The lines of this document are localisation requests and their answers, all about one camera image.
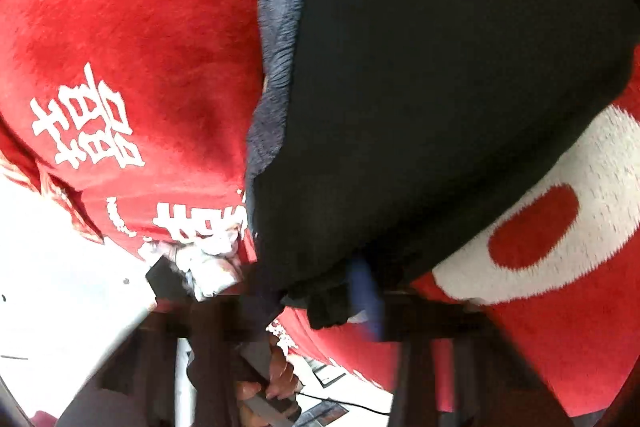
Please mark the grey floral cloth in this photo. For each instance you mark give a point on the grey floral cloth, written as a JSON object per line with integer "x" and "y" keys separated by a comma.
{"x": 280, "y": 32}

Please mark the black pants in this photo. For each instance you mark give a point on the black pants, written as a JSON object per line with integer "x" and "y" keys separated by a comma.
{"x": 425, "y": 82}

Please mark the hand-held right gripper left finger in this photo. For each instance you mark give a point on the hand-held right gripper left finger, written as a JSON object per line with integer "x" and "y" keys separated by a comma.
{"x": 255, "y": 317}

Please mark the person's left hand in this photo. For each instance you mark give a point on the person's left hand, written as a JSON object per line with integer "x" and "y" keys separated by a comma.
{"x": 282, "y": 379}

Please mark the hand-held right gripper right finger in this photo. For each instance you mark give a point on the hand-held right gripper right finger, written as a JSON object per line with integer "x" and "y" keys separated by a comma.
{"x": 367, "y": 302}

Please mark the red printed blanket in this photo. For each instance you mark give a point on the red printed blanket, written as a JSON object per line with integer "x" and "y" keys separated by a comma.
{"x": 125, "y": 32}

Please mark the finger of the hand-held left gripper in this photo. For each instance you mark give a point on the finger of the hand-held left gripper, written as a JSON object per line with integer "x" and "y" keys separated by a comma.
{"x": 170, "y": 279}

